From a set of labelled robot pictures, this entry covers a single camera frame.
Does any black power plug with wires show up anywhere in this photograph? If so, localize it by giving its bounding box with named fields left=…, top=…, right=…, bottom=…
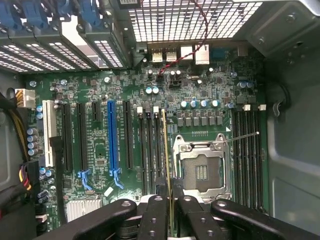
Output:
left=17, top=160, right=41, bottom=194

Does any short black expansion slot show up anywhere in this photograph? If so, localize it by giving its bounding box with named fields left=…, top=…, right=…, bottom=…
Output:
left=90, top=101, right=103, bottom=124

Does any grey metal PC case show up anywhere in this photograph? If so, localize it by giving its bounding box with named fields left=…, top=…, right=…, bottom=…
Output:
left=0, top=0, right=320, bottom=240

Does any thin metal locking lever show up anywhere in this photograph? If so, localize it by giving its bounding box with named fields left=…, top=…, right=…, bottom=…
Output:
left=224, top=131, right=261, bottom=146

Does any white power connector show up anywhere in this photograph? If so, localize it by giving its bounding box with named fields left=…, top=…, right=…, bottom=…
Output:
left=14, top=88, right=37, bottom=110

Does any silver CPU socket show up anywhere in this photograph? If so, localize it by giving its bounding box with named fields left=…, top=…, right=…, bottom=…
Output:
left=171, top=133, right=234, bottom=201

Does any silver finned heatsink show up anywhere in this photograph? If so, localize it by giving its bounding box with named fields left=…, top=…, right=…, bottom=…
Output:
left=65, top=198, right=104, bottom=223

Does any silver network port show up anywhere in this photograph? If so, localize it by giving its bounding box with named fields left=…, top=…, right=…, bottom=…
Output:
left=194, top=43, right=211, bottom=66

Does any green motherboard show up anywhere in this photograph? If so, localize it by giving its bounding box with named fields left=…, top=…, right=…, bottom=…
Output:
left=23, top=42, right=270, bottom=226

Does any black RAM slot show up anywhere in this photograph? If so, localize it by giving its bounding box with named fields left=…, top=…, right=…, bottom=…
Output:
left=253, top=104, right=264, bottom=213
left=136, top=106, right=150, bottom=196
left=246, top=104, right=256, bottom=211
left=144, top=106, right=158, bottom=194
left=152, top=105, right=165, bottom=186
left=238, top=104, right=249, bottom=210
left=231, top=104, right=241, bottom=208

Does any blue expansion slot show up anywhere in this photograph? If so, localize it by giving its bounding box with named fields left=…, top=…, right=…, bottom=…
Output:
left=106, top=99, right=125, bottom=190

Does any red and black twisted wire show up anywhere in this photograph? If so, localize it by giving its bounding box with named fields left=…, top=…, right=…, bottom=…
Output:
left=156, top=0, right=210, bottom=76

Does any blue video port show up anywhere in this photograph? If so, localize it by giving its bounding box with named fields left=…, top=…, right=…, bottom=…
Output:
left=210, top=46, right=230, bottom=63

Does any blue plastic disk bay latch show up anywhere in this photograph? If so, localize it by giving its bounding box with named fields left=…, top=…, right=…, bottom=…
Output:
left=79, top=0, right=104, bottom=28
left=0, top=0, right=21, bottom=29
left=23, top=0, right=49, bottom=29
left=55, top=0, right=74, bottom=19

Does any long black expansion slot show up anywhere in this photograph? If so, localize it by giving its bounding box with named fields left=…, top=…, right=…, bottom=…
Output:
left=121, top=99, right=135, bottom=171
left=75, top=101, right=91, bottom=190
left=60, top=103, right=75, bottom=174

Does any yellow and black cable bundle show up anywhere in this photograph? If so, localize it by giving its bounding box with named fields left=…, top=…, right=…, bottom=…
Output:
left=0, top=90, right=34, bottom=163

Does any white expansion slot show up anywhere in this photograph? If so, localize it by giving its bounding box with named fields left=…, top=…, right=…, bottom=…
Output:
left=41, top=99, right=58, bottom=169

